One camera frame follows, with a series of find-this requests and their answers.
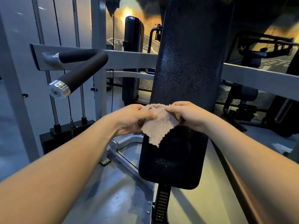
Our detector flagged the person's right hand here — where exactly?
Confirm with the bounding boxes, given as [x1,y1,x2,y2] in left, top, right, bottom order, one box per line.
[165,101,212,134]

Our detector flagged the person's left hand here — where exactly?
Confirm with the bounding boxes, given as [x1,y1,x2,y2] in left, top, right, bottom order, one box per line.
[112,104,159,137]

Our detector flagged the beige cleaning cloth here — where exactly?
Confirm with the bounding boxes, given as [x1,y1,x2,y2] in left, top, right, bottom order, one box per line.
[140,104,181,148]

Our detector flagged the black padded backrest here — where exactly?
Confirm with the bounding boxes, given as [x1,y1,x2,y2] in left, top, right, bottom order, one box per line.
[138,0,235,190]

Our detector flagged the person's right forearm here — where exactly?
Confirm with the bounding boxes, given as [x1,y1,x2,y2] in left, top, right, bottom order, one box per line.
[202,114,299,224]

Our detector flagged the person's left forearm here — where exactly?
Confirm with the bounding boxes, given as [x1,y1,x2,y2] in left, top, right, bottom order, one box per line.
[0,115,120,224]

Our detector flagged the black weight plate stack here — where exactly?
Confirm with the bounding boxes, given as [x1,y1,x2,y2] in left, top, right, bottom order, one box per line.
[39,119,96,155]

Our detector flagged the black pillar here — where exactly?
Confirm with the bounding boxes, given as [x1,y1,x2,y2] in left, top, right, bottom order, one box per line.
[122,16,145,106]

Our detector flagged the white cloth bundle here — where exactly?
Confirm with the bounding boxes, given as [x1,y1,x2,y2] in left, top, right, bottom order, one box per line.
[272,143,292,155]

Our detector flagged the chrome guide rod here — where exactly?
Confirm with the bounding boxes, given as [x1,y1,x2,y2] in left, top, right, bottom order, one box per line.
[72,0,88,125]
[31,0,62,133]

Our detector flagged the grey gym machine frame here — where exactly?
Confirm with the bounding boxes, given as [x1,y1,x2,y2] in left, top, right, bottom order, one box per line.
[0,0,299,224]

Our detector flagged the black steel cable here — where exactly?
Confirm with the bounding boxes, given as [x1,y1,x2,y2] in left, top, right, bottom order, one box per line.
[111,11,115,112]
[52,0,73,128]

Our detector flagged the black foam grip handle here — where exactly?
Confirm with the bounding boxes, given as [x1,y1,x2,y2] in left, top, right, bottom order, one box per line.
[48,49,109,100]

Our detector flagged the brown partition base rail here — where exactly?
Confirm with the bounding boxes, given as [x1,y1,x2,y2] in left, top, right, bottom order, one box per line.
[212,137,271,224]

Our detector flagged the black notched adjustment post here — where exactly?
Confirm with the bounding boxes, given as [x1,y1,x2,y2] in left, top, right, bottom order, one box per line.
[151,184,172,224]

